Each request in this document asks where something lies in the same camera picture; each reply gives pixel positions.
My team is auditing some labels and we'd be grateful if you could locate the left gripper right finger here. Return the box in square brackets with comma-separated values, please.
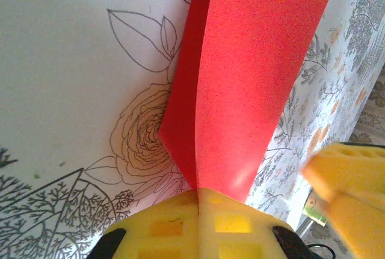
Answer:
[197, 186, 315, 259]

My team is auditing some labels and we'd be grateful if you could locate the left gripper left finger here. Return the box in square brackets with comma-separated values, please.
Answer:
[90, 189, 202, 259]

